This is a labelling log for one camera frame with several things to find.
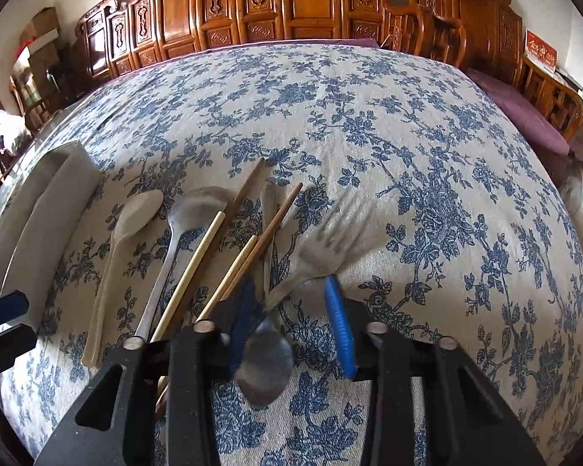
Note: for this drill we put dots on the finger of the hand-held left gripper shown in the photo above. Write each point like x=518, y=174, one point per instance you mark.
x=2, y=308
x=7, y=344

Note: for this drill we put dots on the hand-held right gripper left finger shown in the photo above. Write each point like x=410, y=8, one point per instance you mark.
x=243, y=323

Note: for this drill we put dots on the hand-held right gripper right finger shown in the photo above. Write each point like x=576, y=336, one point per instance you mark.
x=337, y=325

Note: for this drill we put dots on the small metal spoon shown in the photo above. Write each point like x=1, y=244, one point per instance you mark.
x=265, y=369

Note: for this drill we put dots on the light bamboo chopstick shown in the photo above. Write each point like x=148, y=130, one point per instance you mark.
x=233, y=272
x=194, y=267

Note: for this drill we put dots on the metal fork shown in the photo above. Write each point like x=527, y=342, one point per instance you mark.
x=316, y=257

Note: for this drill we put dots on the white utensil holder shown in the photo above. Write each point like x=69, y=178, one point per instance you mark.
x=43, y=204

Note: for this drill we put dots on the dark brown chopstick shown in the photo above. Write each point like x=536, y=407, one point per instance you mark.
x=245, y=187
x=282, y=211

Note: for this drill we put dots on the large metal spoon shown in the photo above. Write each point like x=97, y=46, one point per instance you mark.
x=189, y=213

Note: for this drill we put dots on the cream plastic spoon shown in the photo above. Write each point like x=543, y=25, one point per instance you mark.
x=136, y=211

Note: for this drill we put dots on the white plastic bag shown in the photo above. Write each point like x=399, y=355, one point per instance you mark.
x=9, y=128

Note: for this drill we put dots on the blue floral tablecloth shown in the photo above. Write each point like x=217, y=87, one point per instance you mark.
x=369, y=131

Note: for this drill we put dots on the white cardboard box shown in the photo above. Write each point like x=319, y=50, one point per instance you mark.
x=39, y=43

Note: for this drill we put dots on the thin purple seat cushion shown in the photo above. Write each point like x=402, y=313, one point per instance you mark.
x=354, y=41

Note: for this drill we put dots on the wide purple seat cushion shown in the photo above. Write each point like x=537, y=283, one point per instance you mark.
x=520, y=107

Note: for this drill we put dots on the brown cardboard box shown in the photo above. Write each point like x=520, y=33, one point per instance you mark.
x=46, y=19

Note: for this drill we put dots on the long carved wooden sofa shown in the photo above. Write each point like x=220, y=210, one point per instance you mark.
x=311, y=0

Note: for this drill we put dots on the carved wooden sofa with armrests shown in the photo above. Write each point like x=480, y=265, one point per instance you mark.
x=476, y=9

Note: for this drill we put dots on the red wall calendar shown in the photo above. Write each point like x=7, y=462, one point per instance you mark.
x=539, y=51

